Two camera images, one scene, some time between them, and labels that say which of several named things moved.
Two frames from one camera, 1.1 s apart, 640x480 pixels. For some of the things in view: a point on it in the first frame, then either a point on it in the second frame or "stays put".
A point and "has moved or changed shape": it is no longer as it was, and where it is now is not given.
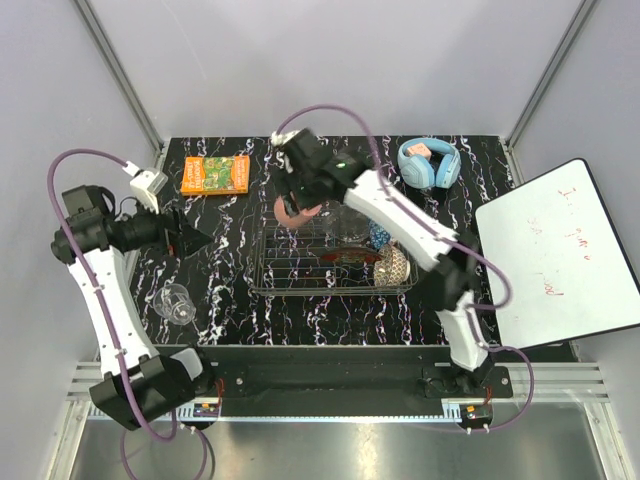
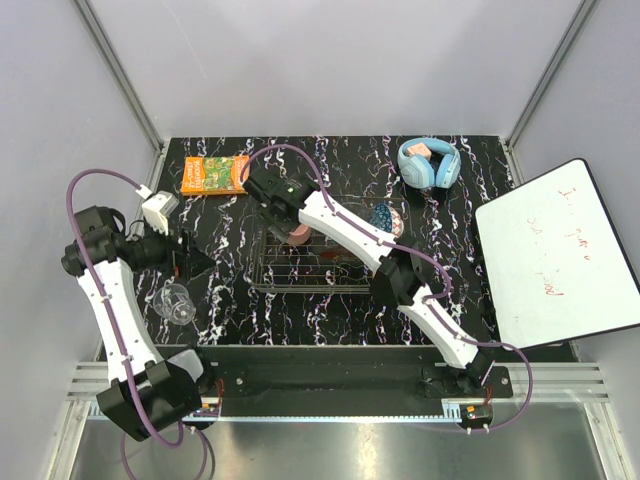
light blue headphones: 418,171 stays put
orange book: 209,175 stays put
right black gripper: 284,179 -> 278,230
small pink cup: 288,220 has moved or changed shape
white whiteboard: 569,270 stays put
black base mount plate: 344,373 stays put
